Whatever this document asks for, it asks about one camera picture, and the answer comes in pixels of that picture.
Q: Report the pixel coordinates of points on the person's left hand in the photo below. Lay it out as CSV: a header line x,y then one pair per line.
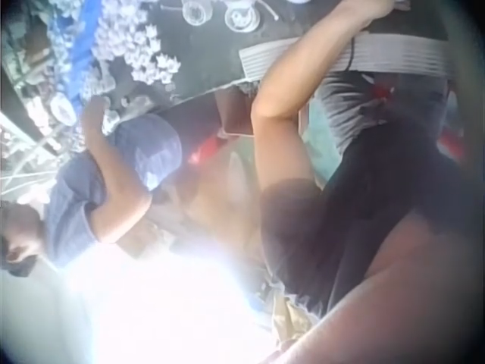
x,y
369,8

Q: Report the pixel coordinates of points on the small red object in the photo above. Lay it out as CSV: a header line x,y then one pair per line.
x,y
383,90

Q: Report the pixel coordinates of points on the white ribbed board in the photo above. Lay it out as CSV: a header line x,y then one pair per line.
x,y
295,57

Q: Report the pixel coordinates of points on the clear glass bowl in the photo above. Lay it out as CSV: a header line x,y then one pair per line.
x,y
241,17
197,10

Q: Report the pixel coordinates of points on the teal cloth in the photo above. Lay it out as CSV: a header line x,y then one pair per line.
x,y
320,140

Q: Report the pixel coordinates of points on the brown box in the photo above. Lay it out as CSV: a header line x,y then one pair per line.
x,y
236,112

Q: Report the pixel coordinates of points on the heap of white flower pieces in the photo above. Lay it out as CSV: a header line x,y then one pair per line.
x,y
132,41

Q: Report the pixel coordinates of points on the blue plastic sheet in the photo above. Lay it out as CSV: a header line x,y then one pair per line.
x,y
85,53

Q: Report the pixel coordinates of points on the white round plate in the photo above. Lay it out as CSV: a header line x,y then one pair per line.
x,y
62,110

